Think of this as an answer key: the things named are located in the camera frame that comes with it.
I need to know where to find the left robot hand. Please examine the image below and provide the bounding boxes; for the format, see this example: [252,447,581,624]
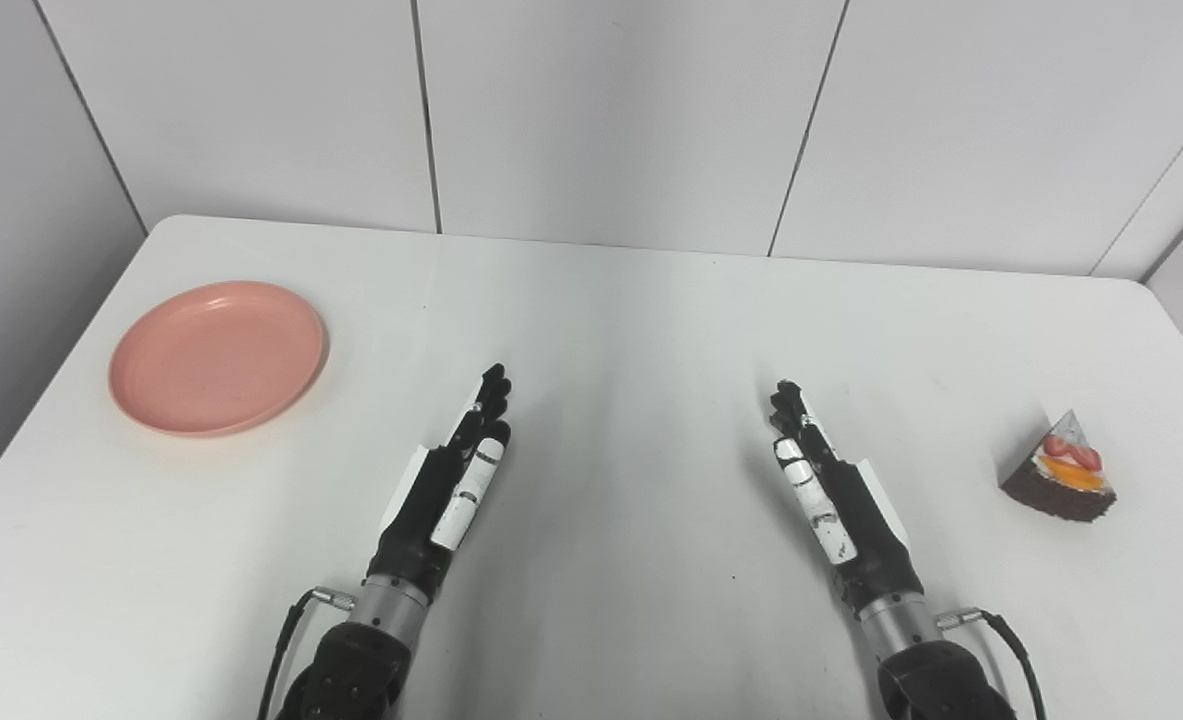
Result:
[366,364,513,605]

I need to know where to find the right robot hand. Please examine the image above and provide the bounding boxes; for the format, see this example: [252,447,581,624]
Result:
[770,379,926,617]

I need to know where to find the chocolate cake slice with fruit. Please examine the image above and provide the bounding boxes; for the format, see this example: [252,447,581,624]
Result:
[999,409,1118,524]

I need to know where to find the pink plate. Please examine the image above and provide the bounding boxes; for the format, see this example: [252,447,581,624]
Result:
[108,281,329,438]

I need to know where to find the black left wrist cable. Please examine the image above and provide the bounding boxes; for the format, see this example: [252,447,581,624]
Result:
[257,587,358,720]

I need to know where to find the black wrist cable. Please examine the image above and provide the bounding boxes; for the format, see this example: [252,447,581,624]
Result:
[257,587,358,720]
[936,607,1049,720]

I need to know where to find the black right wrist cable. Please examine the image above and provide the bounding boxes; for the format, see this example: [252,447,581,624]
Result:
[936,607,1049,720]

